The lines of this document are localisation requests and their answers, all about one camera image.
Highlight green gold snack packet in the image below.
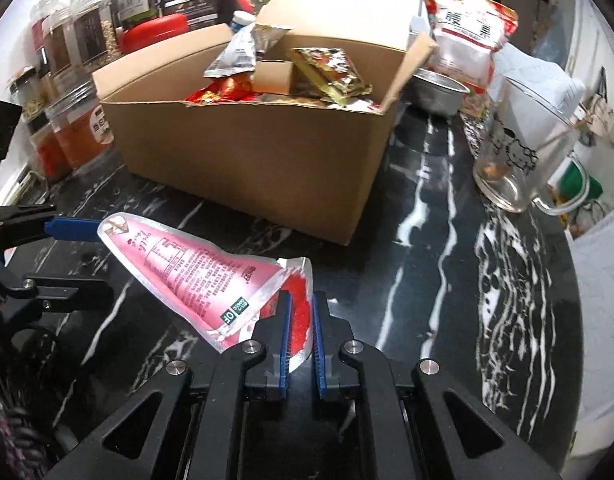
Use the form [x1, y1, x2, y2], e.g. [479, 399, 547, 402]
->
[287, 47, 372, 106]

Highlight small white cap bottle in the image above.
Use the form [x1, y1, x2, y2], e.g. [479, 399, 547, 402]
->
[230, 10, 256, 34]

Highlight pink cone snack packet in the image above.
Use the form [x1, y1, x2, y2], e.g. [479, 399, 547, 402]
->
[98, 212, 313, 372]

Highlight glass mug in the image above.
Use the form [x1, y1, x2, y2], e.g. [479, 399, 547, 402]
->
[473, 78, 590, 217]

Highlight light blue cushion far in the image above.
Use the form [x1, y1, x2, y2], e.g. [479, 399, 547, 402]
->
[487, 44, 585, 116]

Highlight brown contents jar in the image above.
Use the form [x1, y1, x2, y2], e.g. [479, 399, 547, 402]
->
[70, 0, 120, 73]

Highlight red cylindrical canister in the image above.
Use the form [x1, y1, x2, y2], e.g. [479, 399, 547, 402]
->
[120, 13, 189, 54]

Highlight cashew nut bag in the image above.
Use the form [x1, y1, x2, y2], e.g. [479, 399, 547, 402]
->
[423, 0, 519, 94]

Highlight red candy packet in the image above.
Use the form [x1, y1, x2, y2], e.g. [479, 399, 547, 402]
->
[185, 73, 257, 105]

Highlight silver foil snack packet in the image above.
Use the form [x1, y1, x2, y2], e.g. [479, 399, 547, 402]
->
[204, 23, 291, 79]

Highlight tan contents jar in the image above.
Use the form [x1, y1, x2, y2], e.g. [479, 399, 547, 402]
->
[42, 6, 86, 86]

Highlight red label jar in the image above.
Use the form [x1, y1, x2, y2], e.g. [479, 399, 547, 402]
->
[30, 0, 60, 67]

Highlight steel bowl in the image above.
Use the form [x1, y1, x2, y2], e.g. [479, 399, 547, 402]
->
[408, 68, 470, 117]

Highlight clear jar orange contents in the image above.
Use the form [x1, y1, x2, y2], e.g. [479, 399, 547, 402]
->
[45, 80, 114, 169]

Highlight brown cardboard box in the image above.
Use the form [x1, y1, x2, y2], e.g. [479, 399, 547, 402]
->
[93, 0, 425, 245]

